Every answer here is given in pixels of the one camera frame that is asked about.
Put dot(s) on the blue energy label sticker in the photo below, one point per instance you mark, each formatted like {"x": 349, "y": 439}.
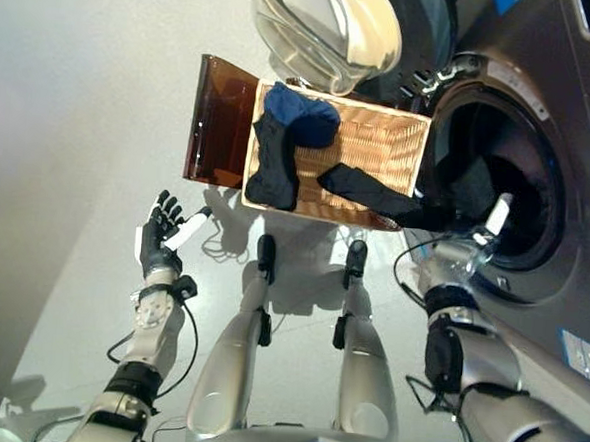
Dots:
{"x": 506, "y": 2}

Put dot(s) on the wicker laundry basket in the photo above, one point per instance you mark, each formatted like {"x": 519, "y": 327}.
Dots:
{"x": 380, "y": 146}

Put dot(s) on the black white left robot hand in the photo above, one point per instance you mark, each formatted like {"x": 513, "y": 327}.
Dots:
{"x": 155, "y": 247}

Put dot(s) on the black garment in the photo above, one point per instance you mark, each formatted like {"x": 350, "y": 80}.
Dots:
{"x": 376, "y": 196}

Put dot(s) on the white blue notice sticker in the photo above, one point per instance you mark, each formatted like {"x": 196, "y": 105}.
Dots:
{"x": 584, "y": 359}

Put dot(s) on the blue garment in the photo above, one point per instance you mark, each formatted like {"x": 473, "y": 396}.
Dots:
{"x": 306, "y": 121}

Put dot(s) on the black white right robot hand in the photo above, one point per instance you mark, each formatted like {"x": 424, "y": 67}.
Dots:
{"x": 498, "y": 218}

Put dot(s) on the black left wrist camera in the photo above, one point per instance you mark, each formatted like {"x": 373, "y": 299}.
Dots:
{"x": 187, "y": 287}

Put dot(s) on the silver left robot leg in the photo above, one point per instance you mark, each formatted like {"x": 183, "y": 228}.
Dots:
{"x": 231, "y": 357}

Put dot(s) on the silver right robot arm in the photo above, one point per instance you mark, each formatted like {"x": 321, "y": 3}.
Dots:
{"x": 487, "y": 358}

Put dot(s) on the silver right robot leg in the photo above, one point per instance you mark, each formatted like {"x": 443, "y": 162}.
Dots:
{"x": 366, "y": 365}

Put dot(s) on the silver robot leg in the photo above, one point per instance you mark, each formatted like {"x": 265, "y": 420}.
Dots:
{"x": 366, "y": 365}
{"x": 231, "y": 357}

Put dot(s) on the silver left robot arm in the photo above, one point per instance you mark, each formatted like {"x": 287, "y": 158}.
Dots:
{"x": 153, "y": 322}

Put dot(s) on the round glass washer door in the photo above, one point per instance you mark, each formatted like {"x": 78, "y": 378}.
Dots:
{"x": 326, "y": 32}

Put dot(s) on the grey washing machine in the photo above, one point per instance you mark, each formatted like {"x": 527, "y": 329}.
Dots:
{"x": 567, "y": 197}

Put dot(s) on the dark navy garment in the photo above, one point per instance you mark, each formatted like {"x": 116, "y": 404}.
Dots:
{"x": 273, "y": 169}

